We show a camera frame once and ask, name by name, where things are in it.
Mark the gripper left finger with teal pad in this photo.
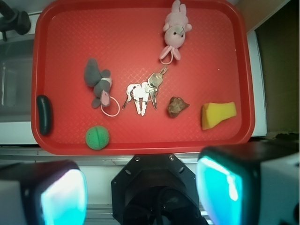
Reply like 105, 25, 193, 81
0, 160, 88, 225

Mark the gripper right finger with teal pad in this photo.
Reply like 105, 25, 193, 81
196, 140, 300, 225

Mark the green sponge ball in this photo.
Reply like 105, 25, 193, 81
85, 126, 110, 150

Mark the yellow sponge wedge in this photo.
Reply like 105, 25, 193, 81
201, 102, 237, 130

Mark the dark green cucumber toy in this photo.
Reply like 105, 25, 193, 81
37, 95, 53, 135

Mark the brown rock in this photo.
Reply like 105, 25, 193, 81
167, 97, 190, 118

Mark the grey plush mouse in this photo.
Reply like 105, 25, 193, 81
84, 58, 120, 117

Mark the silver key bunch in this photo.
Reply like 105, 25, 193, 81
122, 66, 169, 116

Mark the red plastic tray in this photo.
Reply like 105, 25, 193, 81
31, 0, 255, 155

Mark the pink plush bunny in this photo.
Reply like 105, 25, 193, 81
159, 0, 192, 65

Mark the black clamp knob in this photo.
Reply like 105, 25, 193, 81
0, 0, 31, 41

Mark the black octagonal mount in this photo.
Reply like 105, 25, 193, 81
111, 154, 208, 225

